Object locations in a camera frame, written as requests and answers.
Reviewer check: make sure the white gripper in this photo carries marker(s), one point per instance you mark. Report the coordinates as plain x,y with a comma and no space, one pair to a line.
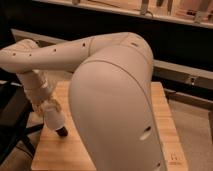
39,96

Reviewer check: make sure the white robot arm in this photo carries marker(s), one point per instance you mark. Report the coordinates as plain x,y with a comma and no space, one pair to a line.
109,95

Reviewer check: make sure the dark eraser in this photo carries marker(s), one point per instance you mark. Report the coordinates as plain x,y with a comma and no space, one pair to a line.
62,132

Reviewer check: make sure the black office chair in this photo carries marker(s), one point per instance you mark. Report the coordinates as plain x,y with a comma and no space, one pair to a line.
14,113

